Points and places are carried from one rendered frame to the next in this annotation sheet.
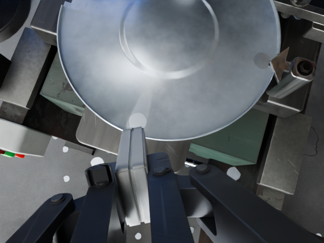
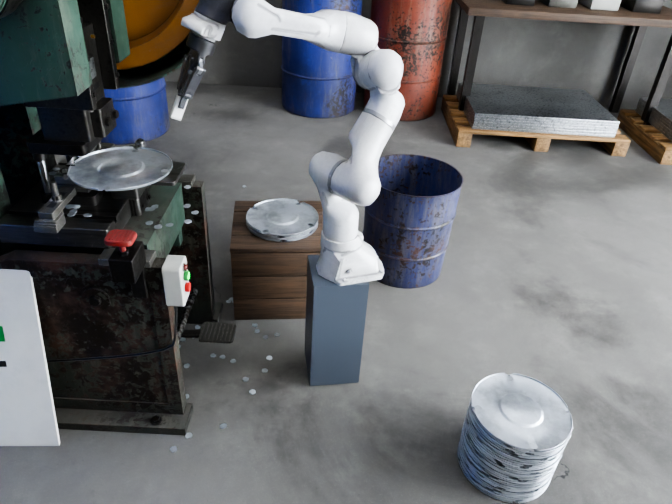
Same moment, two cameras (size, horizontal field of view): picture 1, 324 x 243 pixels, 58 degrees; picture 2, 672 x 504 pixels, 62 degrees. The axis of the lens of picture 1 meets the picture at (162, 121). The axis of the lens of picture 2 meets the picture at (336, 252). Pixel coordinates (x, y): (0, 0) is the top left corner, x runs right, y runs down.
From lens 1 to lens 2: 166 cm
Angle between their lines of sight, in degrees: 59
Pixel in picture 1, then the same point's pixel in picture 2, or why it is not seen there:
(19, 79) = not seen: hidden behind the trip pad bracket
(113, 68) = (140, 177)
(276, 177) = (187, 178)
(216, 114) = (160, 157)
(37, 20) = (102, 228)
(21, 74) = not seen: hidden behind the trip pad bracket
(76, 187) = (231, 414)
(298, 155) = not seen: hidden behind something
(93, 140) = (174, 178)
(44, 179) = (227, 447)
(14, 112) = (159, 261)
